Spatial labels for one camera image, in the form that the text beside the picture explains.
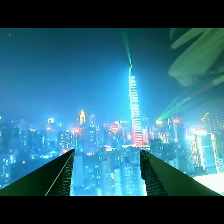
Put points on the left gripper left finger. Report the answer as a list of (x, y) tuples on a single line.
[(50, 180)]

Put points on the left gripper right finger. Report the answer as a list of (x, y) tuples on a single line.
[(166, 180)]

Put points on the cream polka dot garment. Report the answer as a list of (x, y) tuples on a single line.
[(200, 56)]

